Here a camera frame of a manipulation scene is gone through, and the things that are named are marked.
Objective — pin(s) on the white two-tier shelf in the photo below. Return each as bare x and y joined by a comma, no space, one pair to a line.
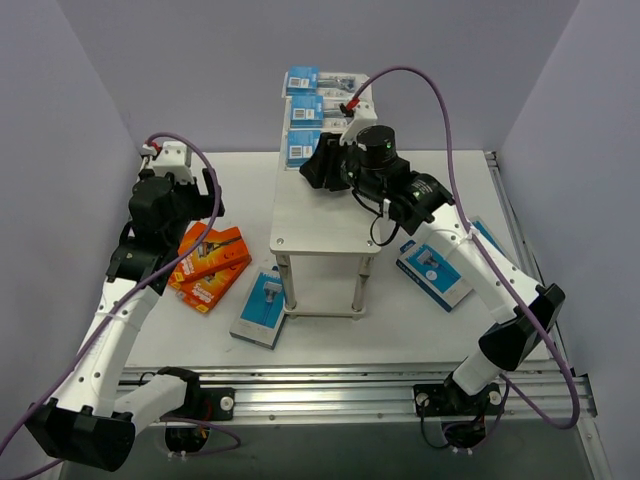
322,245

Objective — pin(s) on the lower orange Fusion5 razor box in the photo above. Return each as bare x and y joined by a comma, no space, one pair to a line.
204,294

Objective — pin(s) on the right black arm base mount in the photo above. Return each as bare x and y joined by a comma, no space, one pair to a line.
440,400

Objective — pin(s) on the blue Harry's box front left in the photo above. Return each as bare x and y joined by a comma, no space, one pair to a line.
262,316

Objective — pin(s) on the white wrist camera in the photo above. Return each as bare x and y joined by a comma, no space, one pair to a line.
172,157
360,115

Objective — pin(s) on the clear blue-card razor blister pack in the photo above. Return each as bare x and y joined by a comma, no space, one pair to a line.
300,145

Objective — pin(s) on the orange fusion5 razor box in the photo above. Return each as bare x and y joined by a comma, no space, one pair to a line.
204,294
219,251

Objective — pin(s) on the upper orange Fusion5 razor box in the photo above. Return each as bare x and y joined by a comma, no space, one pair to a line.
219,251

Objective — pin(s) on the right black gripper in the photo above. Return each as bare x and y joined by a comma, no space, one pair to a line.
336,163

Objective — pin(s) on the aluminium mounting rail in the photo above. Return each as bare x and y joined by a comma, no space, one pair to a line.
358,393

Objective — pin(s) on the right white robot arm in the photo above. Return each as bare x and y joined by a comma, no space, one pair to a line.
524,311

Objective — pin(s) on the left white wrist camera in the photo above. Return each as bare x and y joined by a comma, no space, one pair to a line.
172,157

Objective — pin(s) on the blue harry's box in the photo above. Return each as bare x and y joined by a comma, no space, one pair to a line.
483,228
433,274
262,316

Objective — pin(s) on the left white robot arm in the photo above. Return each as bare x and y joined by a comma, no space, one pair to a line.
83,420

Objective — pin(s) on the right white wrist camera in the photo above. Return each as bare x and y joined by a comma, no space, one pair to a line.
360,115

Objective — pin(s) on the Gillette SkinGuard blister pack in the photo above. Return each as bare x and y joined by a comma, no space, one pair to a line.
314,112

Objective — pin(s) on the blue Harry's box far right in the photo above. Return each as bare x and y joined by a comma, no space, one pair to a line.
483,228

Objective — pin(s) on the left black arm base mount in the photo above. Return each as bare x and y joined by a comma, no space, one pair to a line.
210,404

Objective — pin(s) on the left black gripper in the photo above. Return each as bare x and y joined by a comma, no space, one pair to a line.
201,198

